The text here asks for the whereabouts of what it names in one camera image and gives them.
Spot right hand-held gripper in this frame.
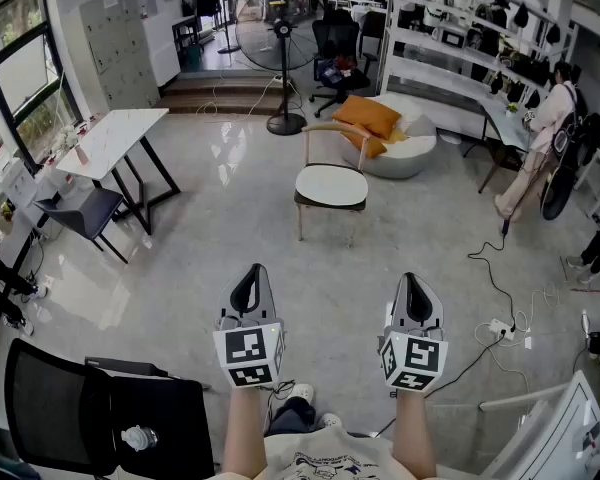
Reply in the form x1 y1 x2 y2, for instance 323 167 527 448
377 272 450 395

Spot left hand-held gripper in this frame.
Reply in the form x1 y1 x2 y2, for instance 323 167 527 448
212 263 287 390

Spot white seat cushion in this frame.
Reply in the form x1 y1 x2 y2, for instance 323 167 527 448
295 163 370 208

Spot white seat wooden chair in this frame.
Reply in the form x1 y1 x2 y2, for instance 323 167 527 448
293 121 373 248

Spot person's left forearm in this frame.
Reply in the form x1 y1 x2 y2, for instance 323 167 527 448
222 385 270 480

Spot person's right forearm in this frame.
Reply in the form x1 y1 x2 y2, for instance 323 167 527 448
391 390 438 480

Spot dark blue chair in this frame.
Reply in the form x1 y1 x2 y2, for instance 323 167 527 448
32 186 130 265

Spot black mesh office chair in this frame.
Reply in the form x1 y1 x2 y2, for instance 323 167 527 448
3 337 216 480

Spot white power strip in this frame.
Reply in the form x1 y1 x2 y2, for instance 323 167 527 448
486 317 517 342

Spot person's dark jeans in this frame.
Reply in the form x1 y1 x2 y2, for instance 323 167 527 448
268 396 318 438

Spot round grey white pouf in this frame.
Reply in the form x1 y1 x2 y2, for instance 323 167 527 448
339 91 439 180

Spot person's cream printed shirt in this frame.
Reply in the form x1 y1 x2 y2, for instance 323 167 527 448
252 426 421 480

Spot small orange pillow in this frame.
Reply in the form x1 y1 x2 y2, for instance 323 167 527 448
343 123 389 160

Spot small white round object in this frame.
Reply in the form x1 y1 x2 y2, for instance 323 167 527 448
120 424 159 454

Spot large orange pillow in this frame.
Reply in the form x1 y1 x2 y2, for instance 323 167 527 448
331 94 403 139

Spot wooden steps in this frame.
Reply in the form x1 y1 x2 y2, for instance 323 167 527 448
153 74 306 117

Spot white table with black legs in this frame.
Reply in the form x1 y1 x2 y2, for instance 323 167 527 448
55 108 182 236

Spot glass desk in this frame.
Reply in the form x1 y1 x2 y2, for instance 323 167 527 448
477 95 537 195

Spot vase with white flowers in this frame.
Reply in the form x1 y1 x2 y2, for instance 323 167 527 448
54 124 90 168

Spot blue bag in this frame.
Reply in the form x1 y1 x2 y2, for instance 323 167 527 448
314 58 342 88

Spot white shelving rack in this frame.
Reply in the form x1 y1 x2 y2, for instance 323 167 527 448
378 0 581 137

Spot black standing floor fan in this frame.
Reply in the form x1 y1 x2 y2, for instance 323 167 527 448
234 0 322 137

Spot grey locker cabinet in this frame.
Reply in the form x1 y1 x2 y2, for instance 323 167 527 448
78 0 162 112

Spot group of black hanging caps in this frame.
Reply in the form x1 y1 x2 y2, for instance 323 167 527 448
488 1 562 110

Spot black framed window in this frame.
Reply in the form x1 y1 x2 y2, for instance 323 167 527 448
0 0 85 175

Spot black cable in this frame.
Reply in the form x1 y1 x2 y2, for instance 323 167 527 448
466 219 517 332

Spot white metal frame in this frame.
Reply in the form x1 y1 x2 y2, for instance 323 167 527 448
478 369 600 480

